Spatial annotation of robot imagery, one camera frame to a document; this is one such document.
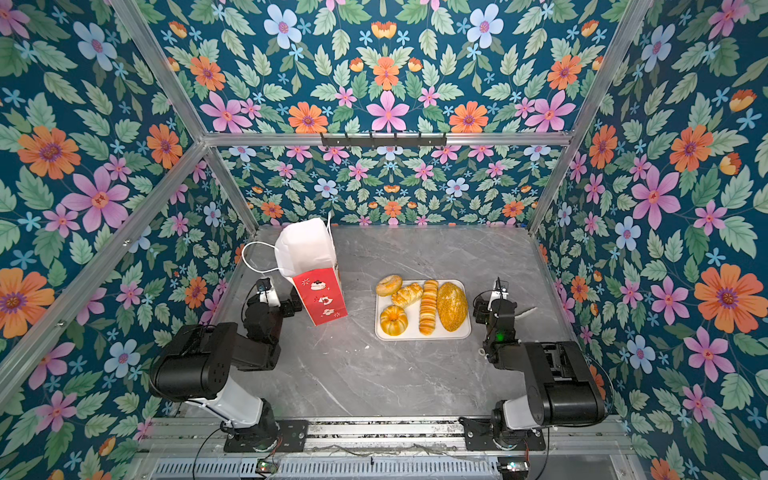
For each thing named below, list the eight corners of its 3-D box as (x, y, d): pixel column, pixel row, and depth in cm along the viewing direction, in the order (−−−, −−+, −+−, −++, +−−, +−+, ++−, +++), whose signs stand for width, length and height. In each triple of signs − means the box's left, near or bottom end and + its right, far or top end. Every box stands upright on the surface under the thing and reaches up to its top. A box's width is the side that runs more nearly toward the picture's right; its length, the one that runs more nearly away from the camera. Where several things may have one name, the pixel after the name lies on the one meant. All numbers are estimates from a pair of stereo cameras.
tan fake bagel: (375, 296, 101) (374, 287, 97) (385, 280, 105) (384, 271, 101) (393, 304, 99) (393, 295, 95) (403, 287, 103) (402, 278, 99)
